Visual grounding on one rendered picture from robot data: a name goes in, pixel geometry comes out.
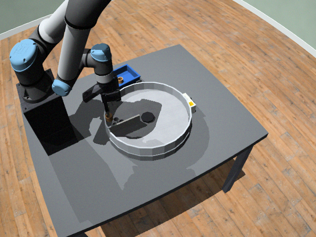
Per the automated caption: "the blue crate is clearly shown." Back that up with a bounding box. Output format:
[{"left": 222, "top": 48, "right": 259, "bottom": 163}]
[{"left": 113, "top": 64, "right": 141, "bottom": 90}]

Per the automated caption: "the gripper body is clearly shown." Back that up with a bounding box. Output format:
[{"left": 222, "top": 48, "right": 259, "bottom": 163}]
[{"left": 97, "top": 73, "right": 121, "bottom": 102}]

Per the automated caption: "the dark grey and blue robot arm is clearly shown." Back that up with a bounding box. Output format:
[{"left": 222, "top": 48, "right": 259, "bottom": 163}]
[{"left": 9, "top": 0, "right": 114, "bottom": 104}]

